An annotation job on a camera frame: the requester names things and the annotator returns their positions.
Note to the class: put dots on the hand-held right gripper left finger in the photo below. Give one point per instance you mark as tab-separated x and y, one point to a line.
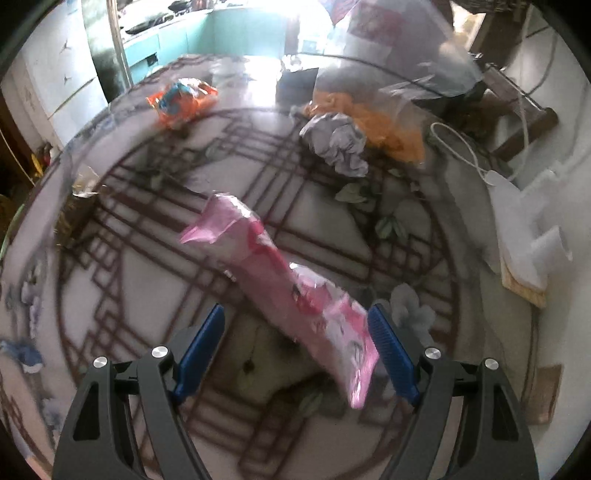
198	355

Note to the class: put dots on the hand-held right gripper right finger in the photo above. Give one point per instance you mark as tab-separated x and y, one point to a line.
392	355

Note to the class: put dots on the pink plastic wrapper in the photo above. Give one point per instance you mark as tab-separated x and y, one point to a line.
277	277

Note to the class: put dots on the small wooden board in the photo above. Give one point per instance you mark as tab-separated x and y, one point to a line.
521	288

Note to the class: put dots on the brown cardboard piece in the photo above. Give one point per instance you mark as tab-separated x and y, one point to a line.
547	392

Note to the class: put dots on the white foam piece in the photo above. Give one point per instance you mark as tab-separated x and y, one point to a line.
517	221

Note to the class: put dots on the small foil wrapper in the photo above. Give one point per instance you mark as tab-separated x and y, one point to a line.
87	182

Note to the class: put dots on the crumpled grey paper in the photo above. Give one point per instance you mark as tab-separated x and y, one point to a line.
337	141

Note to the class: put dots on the orange crumpled wrapper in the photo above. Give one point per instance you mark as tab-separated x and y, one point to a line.
392	124

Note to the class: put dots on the orange snack packet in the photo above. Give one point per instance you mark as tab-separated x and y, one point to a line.
182	101

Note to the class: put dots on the black box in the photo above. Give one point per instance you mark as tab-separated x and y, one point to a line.
298	87

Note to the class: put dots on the dark wooden chair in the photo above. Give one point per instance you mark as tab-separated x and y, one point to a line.
508	87

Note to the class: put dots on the clear plastic bag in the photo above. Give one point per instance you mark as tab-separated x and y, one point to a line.
415	60

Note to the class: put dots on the teal kitchen cabinets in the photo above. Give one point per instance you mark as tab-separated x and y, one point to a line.
184	41

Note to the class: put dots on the white cabinet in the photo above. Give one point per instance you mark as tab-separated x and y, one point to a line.
60	69

